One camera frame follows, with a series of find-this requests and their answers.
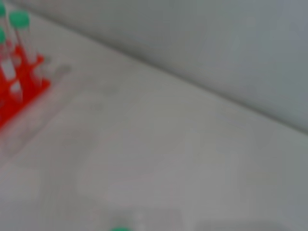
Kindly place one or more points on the orange plastic test tube rack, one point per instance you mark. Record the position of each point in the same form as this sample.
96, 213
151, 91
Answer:
29, 81

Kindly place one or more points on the clear tube with green cap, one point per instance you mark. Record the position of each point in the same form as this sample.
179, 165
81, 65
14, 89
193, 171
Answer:
19, 19
1, 36
2, 10

